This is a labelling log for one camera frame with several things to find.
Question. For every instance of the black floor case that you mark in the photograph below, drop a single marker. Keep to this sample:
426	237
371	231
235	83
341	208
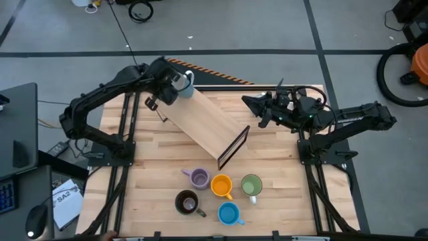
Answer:
133	1

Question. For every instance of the black equipment stack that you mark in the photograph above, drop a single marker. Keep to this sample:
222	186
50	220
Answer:
414	16

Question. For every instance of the small black white gadget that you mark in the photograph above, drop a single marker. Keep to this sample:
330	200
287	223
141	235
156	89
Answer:
3	100

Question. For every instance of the black metal beam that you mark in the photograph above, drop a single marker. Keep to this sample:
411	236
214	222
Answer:
63	165

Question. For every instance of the yellow mug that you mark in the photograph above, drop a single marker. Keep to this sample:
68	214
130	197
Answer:
221	185

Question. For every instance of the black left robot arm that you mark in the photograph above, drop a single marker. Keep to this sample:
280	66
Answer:
100	92

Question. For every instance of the dark grey desk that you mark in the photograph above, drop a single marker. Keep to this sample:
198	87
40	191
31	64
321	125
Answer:
20	117

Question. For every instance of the black ramp orange stripes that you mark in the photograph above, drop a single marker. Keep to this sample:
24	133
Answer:
207	78

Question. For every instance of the black computer mouse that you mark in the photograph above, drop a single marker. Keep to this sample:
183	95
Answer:
36	221

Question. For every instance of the dark speckled mug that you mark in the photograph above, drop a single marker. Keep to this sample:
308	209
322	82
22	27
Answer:
187	202

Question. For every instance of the black metal table frame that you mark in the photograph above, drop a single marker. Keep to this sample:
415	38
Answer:
234	88

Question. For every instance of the person's hand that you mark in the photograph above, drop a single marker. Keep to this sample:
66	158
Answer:
108	236

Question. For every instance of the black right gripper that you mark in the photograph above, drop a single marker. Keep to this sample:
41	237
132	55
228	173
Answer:
287	112

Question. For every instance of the black power adapter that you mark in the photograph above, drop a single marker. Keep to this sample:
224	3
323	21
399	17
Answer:
58	149

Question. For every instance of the orange vacuum cleaner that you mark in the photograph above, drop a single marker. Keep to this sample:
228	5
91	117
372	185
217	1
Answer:
421	63
381	77

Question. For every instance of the purple ribbed mug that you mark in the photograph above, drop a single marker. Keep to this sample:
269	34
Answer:
200	179

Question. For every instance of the white floor object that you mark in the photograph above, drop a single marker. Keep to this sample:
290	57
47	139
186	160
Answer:
82	2

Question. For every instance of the black round floor object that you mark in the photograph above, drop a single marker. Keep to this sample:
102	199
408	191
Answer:
422	233

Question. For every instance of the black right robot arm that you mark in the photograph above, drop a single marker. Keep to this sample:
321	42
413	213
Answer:
354	118

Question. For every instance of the wooden rack board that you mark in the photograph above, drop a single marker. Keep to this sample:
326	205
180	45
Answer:
200	120

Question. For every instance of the black keyboard blue keys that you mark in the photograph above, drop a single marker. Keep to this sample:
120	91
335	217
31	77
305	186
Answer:
6	195

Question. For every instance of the white printed booklet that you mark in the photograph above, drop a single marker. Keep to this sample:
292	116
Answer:
68	207

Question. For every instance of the blue mug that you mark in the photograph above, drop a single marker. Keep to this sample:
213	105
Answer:
228	213

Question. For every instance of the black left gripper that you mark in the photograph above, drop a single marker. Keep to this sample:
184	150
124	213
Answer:
164	80

